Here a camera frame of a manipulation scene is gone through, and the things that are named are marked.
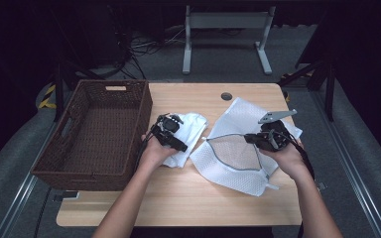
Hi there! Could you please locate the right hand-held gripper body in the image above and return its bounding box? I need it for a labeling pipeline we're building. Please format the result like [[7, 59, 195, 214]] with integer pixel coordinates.
[[257, 108, 299, 153]]

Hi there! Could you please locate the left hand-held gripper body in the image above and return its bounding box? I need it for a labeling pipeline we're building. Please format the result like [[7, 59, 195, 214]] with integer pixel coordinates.
[[149, 113, 185, 147]]

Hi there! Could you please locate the white garment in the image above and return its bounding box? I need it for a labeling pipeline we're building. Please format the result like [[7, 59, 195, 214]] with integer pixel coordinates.
[[160, 112, 209, 169]]

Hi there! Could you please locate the white mesh laundry bag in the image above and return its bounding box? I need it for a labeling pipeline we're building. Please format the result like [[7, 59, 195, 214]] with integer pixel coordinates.
[[189, 96, 304, 197]]

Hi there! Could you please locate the brown woven basket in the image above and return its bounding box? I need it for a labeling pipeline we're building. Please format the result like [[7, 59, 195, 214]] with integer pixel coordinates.
[[30, 78, 154, 192]]

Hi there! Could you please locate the person's left hand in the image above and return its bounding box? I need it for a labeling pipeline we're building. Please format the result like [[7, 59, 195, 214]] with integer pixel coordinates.
[[136, 132, 180, 175]]

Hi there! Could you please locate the person's right hand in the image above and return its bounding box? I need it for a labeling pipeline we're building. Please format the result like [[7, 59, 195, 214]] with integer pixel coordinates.
[[259, 138, 310, 182]]

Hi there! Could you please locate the black metal stand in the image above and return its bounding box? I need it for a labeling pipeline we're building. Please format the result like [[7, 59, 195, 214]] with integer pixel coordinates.
[[277, 58, 336, 123], [53, 58, 105, 123]]

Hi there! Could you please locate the yellow black hazard tape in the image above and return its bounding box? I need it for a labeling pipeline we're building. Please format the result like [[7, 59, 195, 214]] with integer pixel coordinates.
[[38, 84, 58, 110]]

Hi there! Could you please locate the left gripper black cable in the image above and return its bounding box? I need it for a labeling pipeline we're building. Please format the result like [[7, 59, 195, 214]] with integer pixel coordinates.
[[135, 123, 163, 173]]

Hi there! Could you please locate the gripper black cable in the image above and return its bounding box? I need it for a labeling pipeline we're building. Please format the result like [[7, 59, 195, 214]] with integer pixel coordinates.
[[274, 130, 317, 181], [135, 123, 163, 173]]

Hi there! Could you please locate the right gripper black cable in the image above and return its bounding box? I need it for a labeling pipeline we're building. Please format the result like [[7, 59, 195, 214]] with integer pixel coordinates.
[[274, 130, 317, 181]]

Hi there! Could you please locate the grey floor rail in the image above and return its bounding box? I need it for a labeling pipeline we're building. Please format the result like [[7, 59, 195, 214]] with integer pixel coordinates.
[[311, 90, 381, 238], [0, 122, 59, 238]]

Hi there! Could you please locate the tangle of floor cables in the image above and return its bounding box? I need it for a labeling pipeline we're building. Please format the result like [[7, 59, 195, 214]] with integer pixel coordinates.
[[110, 13, 187, 81]]

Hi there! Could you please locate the white metal desk frame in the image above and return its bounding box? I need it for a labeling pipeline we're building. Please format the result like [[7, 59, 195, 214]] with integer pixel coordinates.
[[182, 4, 277, 76]]

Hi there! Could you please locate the black floor cable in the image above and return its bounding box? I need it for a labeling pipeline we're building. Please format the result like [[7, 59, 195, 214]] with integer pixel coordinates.
[[33, 187, 53, 238]]

